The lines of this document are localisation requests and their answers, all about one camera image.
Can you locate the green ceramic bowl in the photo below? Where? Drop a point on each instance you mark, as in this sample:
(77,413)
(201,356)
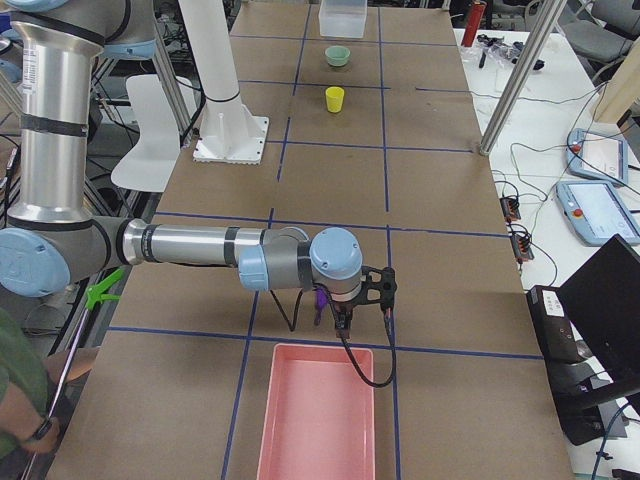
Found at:
(337,55)

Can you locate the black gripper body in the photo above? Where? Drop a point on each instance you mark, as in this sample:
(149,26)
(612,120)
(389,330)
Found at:
(343,308)

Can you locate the red cylinder bottle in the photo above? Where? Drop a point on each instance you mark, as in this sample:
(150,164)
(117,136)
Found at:
(475,16)

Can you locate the purple cloth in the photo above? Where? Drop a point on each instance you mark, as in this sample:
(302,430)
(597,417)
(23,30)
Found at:
(321,302)

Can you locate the person in green shirt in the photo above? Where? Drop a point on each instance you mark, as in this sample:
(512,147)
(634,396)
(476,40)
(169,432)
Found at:
(25,422)

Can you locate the clear plastic box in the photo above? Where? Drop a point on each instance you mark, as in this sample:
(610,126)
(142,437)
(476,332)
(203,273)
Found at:
(342,18)

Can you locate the teach pendant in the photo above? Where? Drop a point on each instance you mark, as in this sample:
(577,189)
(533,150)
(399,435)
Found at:
(597,156)
(596,212)

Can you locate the white plastic chair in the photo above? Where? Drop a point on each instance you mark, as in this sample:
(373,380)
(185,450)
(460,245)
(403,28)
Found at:
(148,166)

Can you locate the pink plastic bin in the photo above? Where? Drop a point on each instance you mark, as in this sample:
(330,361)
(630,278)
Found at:
(319,420)

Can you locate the yellow plastic cup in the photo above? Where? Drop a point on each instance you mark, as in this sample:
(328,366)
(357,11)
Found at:
(334,97)

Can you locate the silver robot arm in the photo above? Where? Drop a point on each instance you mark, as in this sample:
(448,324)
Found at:
(51,240)

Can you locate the black box device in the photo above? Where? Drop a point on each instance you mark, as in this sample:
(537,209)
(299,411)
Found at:
(553,329)

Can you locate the aluminium frame post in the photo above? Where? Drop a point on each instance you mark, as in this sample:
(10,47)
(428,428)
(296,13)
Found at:
(536,40)

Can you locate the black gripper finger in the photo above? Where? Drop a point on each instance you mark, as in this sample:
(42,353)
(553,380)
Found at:
(342,326)

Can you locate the black monitor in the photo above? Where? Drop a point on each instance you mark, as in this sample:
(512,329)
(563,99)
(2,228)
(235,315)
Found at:
(601,299)

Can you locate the far teach pendant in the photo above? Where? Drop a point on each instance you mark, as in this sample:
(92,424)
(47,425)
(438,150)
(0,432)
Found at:
(597,156)

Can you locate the near teach pendant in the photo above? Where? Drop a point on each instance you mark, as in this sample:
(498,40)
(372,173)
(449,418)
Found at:
(596,212)

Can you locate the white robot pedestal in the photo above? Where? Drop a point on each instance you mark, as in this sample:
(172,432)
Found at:
(228,131)

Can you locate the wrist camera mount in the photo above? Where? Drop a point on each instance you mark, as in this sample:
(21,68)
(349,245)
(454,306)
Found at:
(378,286)

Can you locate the green plastic clamp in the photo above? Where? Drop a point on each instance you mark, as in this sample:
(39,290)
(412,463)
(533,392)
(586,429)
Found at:
(100,292)

